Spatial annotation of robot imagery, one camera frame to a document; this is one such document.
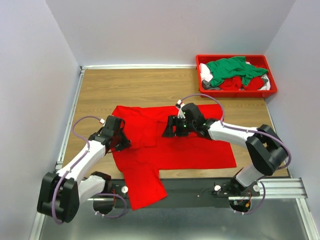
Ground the grey t shirt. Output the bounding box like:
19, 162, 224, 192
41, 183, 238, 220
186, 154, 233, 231
201, 80, 221, 91

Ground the aluminium frame rail front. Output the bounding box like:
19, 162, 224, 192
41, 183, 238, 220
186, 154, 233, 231
39, 177, 309, 201

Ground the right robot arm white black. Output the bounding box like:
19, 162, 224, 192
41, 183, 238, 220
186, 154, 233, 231
162, 101, 292, 196

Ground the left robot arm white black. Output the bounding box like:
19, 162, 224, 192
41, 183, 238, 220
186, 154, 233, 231
37, 115, 131, 225

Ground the pink t shirt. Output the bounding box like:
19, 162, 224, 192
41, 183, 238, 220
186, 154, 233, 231
199, 63, 213, 82

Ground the red t shirt in bin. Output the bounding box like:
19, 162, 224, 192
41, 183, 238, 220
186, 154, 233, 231
218, 76, 264, 91

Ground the red t shirt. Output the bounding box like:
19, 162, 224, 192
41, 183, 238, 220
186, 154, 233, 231
112, 105, 237, 210
218, 76, 264, 91

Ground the green t shirt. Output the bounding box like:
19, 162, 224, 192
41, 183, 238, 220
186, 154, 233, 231
205, 56, 269, 87

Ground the red plastic bin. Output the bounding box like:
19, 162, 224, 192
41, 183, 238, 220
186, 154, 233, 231
195, 54, 278, 98

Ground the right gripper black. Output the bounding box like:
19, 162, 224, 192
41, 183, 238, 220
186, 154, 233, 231
161, 115, 196, 138

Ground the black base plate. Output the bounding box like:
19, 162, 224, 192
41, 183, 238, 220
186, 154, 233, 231
93, 177, 261, 214

